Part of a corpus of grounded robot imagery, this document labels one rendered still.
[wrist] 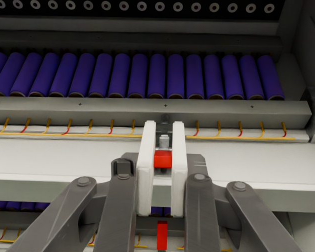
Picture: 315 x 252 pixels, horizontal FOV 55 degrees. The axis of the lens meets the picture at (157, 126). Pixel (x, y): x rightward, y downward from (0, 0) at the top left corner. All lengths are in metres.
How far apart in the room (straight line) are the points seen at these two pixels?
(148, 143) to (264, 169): 0.14
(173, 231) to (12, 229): 0.22
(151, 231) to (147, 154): 0.27
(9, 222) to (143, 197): 0.33
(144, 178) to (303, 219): 0.27
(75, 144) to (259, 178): 0.17
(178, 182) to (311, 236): 0.25
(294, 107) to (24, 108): 0.26
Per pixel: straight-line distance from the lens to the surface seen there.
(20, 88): 0.34
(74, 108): 0.30
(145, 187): 0.16
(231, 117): 0.30
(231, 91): 0.32
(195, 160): 0.18
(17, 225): 0.47
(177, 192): 0.16
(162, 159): 0.19
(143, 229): 0.42
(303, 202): 0.32
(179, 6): 0.37
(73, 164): 0.29
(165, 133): 0.26
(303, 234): 0.40
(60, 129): 0.31
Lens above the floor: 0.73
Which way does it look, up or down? 34 degrees down
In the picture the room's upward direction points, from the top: straight up
